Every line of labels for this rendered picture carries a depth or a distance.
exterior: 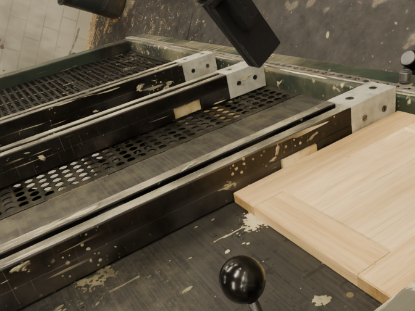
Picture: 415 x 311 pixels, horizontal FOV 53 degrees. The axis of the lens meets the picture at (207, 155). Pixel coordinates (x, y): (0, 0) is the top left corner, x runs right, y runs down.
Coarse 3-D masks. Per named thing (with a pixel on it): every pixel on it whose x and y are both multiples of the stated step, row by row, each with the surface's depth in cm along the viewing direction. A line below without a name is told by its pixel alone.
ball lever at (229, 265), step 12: (228, 264) 33; (240, 264) 32; (252, 264) 32; (228, 276) 32; (240, 276) 32; (252, 276) 32; (264, 276) 33; (228, 288) 32; (240, 288) 32; (252, 288) 32; (264, 288) 33; (240, 300) 32; (252, 300) 32
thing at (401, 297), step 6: (414, 282) 43; (408, 288) 42; (414, 288) 42; (396, 294) 42; (402, 294) 42; (408, 294) 41; (414, 294) 41; (390, 300) 41; (396, 300) 41; (402, 300) 41; (408, 300) 41; (414, 300) 41; (384, 306) 41; (390, 306) 41; (396, 306) 40; (402, 306) 40; (408, 306) 40; (414, 306) 40
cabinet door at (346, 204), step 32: (384, 128) 78; (320, 160) 72; (352, 160) 71; (384, 160) 69; (256, 192) 67; (288, 192) 66; (320, 192) 64; (352, 192) 63; (384, 192) 61; (288, 224) 58; (320, 224) 57; (352, 224) 56; (384, 224) 55; (320, 256) 53; (352, 256) 50; (384, 256) 50; (384, 288) 45
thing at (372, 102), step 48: (336, 96) 83; (384, 96) 81; (240, 144) 72; (288, 144) 72; (144, 192) 65; (192, 192) 64; (48, 240) 56; (96, 240) 58; (144, 240) 63; (0, 288) 53; (48, 288) 57
